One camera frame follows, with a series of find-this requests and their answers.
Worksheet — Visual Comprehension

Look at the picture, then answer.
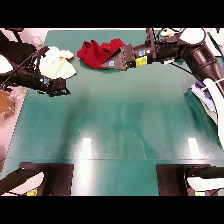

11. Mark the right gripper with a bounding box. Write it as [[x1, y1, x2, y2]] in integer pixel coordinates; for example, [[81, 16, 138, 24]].
[[119, 42, 159, 71]]

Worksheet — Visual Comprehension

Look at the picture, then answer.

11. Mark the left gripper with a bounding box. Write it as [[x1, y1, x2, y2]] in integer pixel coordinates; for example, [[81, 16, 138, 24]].
[[34, 76, 72, 98]]

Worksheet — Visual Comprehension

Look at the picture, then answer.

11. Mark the cream garment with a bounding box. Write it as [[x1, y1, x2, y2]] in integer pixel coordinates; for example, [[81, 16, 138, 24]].
[[38, 46, 77, 81]]

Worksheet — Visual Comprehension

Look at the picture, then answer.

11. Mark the red garment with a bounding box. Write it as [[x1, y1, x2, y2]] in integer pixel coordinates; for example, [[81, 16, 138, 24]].
[[76, 37, 126, 70]]

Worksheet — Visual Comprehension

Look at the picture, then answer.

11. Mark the white garment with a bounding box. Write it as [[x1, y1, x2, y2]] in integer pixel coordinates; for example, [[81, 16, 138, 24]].
[[190, 83, 218, 122]]

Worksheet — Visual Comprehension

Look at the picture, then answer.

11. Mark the black cable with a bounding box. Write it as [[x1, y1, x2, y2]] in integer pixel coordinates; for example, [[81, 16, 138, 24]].
[[0, 48, 50, 88]]

